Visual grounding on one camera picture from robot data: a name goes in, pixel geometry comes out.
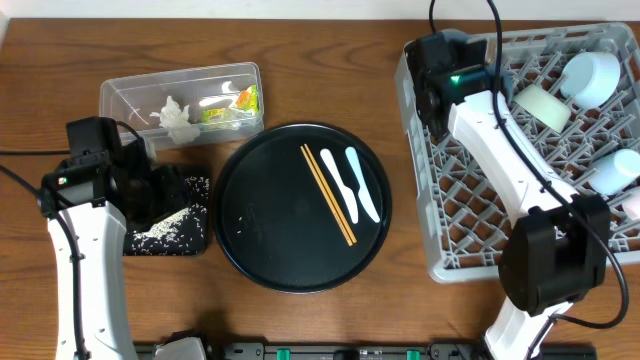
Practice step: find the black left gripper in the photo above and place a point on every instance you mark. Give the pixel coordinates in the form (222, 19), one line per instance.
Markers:
(163, 195)

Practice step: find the white napkin waste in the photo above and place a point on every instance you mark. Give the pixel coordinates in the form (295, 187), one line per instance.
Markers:
(176, 121)

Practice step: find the pale green bowl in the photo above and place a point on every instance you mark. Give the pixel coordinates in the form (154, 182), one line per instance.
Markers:
(543, 106)

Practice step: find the white plastic knife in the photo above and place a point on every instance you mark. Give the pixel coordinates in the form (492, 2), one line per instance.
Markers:
(363, 191)
(346, 192)

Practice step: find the light blue saucer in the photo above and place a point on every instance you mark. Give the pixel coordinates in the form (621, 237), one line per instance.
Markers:
(591, 78)

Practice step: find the small white cup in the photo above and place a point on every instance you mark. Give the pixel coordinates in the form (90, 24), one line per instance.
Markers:
(615, 172)

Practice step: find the pink cup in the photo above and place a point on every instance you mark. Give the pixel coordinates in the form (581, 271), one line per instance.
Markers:
(631, 204)

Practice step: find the dark blue plate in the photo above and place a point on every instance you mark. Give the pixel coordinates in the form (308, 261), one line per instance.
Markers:
(471, 48)

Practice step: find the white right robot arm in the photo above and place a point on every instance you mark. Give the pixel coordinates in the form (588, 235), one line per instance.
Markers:
(555, 254)

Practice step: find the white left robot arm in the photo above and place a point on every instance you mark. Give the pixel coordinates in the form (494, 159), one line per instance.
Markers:
(92, 202)

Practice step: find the grey dishwasher rack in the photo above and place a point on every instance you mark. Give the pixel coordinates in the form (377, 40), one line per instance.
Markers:
(463, 222)

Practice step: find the white rice pile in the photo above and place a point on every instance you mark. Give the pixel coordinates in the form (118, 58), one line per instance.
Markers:
(170, 227)

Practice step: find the black square mat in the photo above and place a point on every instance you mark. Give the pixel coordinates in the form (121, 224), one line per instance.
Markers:
(190, 235)

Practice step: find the clear plastic bin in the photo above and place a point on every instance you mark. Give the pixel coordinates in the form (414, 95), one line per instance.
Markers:
(132, 99)

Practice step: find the black round tray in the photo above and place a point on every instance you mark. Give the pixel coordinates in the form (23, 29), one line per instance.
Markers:
(272, 219)

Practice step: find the green orange snack wrapper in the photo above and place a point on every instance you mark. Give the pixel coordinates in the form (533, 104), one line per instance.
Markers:
(244, 105)

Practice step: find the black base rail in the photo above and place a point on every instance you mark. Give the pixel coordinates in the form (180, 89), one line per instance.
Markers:
(190, 344)

